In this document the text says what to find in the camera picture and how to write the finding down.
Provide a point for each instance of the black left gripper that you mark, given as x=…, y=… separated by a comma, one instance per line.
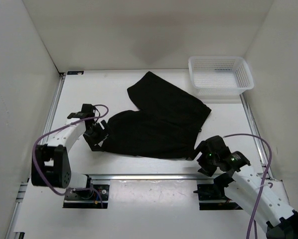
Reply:
x=93, y=143

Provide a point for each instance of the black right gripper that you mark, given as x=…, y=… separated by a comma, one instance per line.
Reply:
x=207, y=170

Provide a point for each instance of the black shorts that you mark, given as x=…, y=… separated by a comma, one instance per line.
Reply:
x=165, y=126

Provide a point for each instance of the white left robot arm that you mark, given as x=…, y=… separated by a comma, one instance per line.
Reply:
x=50, y=160

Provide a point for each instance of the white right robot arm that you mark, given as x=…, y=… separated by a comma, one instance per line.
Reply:
x=240, y=183

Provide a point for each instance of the small blue label sticker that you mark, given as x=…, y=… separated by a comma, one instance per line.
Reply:
x=75, y=72

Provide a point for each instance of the white plastic mesh basket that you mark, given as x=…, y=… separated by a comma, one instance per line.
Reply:
x=219, y=76

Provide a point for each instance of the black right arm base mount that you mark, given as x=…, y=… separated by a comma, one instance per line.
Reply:
x=212, y=197

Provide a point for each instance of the aluminium front frame rail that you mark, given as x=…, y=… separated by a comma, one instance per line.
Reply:
x=149, y=177

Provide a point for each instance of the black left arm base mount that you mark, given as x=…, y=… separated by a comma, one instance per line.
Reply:
x=89, y=199

